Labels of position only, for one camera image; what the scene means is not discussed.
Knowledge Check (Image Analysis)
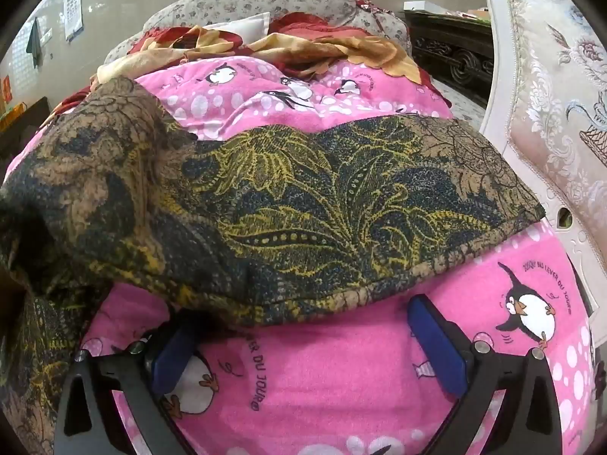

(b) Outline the white ornate upholstered chair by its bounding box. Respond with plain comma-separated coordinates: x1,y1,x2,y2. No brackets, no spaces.
480,0,606,345

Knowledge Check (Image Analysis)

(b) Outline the dark carved wooden cabinet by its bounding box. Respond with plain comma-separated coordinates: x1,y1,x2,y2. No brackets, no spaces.
400,10,494,108

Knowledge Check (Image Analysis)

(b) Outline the dark wooden side table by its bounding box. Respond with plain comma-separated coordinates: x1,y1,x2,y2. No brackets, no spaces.
1,97,50,175

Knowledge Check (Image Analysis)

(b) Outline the white pillow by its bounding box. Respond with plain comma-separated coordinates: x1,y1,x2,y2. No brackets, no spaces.
206,11,270,45

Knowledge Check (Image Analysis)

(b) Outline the pink penguin blanket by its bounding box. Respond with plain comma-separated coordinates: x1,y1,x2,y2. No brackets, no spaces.
4,55,599,455

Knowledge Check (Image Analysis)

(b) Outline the brown floral batik garment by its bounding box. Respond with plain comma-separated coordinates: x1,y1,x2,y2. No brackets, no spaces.
1,77,544,454

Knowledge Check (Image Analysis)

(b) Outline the red gold satin sheet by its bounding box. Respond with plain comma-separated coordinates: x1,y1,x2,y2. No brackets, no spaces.
49,13,433,118

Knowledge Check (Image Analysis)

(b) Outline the dark hanging wall cloth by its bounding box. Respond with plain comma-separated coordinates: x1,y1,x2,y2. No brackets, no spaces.
26,19,43,69

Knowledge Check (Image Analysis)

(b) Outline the wall paper notice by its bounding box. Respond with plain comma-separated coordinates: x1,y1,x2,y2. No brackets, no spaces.
63,0,83,42

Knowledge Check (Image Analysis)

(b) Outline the grey floral headboard cushion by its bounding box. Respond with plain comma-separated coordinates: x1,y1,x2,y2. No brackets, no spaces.
105,0,412,64

